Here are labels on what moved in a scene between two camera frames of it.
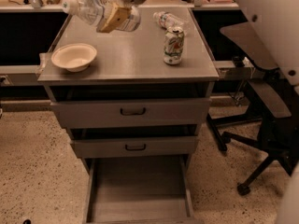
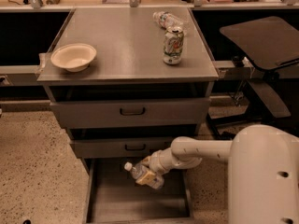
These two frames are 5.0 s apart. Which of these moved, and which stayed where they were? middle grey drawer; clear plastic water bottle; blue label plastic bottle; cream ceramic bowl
Moved: blue label plastic bottle
Stayed: cream ceramic bowl; middle grey drawer; clear plastic water bottle
